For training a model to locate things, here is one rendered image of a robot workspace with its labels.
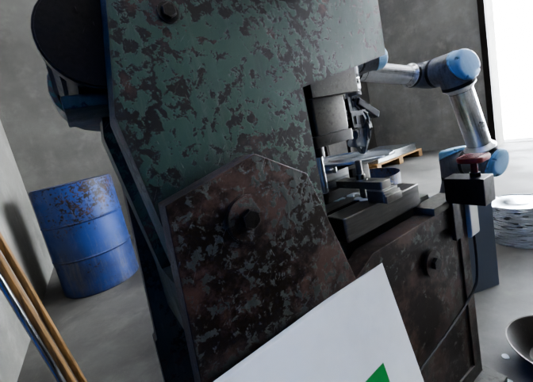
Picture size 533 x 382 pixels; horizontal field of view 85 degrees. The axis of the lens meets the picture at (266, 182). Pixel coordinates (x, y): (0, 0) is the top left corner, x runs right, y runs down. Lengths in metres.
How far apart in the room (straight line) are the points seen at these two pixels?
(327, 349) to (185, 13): 0.65
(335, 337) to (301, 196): 0.28
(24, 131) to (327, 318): 3.76
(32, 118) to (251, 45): 3.59
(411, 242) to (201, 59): 0.64
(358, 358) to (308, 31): 0.68
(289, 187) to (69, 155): 3.60
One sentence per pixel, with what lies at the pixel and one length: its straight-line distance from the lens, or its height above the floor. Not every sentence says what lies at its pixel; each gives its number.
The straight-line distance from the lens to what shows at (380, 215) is 0.78.
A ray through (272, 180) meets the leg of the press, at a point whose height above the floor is 0.85.
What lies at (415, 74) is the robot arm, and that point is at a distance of 1.39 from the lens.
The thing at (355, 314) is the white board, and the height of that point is 0.53.
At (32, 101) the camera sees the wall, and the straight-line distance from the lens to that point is 4.08.
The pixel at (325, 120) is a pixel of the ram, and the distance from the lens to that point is 0.85.
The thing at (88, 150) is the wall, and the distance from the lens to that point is 3.99.
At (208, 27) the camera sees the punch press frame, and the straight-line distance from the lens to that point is 0.58.
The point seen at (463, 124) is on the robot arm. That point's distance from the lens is 1.43.
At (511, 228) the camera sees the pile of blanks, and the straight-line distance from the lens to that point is 2.16.
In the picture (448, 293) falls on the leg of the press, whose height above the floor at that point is 0.37.
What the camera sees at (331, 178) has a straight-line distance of 0.86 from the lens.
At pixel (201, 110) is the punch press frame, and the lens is 0.53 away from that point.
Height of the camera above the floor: 0.93
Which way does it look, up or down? 9 degrees down
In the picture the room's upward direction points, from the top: 13 degrees counter-clockwise
